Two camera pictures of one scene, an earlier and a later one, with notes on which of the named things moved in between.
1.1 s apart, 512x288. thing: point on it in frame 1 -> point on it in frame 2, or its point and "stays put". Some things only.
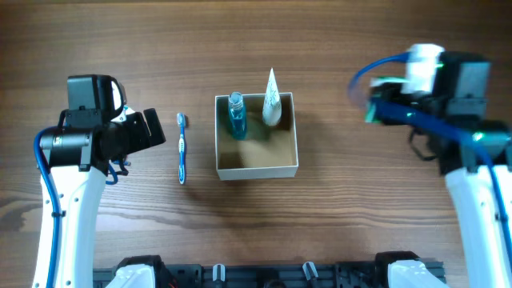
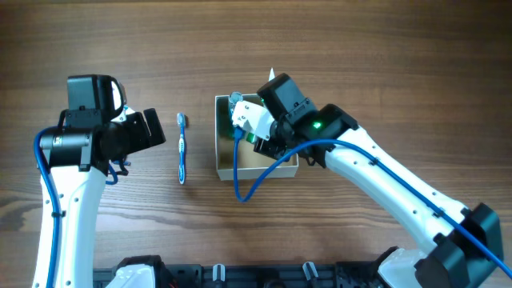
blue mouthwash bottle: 237,116 stays put
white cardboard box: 266,151 stays put
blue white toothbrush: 182,123 stays put
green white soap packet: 371,117 -> 250,138
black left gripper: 141,130 stays put
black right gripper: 384,106 -> 264,145
